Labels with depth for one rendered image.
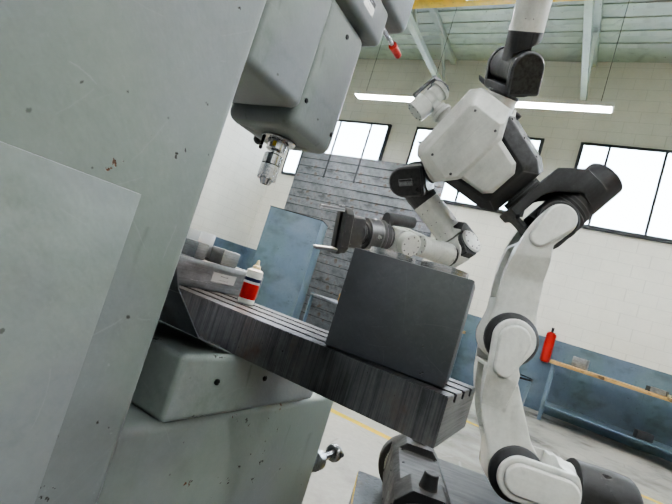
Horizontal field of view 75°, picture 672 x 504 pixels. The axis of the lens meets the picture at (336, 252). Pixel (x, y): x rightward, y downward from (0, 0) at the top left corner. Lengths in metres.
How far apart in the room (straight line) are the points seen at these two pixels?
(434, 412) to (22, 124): 0.63
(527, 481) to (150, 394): 0.94
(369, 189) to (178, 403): 8.89
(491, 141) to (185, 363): 0.94
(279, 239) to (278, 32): 6.35
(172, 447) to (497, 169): 1.02
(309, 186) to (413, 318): 9.60
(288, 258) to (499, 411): 6.01
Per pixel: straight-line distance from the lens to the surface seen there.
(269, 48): 0.91
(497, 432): 1.34
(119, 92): 0.57
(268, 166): 1.08
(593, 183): 1.41
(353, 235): 1.16
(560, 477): 1.36
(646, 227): 8.56
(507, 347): 1.26
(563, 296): 8.37
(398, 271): 0.79
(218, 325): 0.94
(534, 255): 1.30
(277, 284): 7.12
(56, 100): 0.54
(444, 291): 0.77
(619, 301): 8.39
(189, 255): 1.10
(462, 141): 1.31
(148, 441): 0.86
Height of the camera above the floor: 1.02
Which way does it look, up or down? 4 degrees up
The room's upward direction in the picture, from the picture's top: 17 degrees clockwise
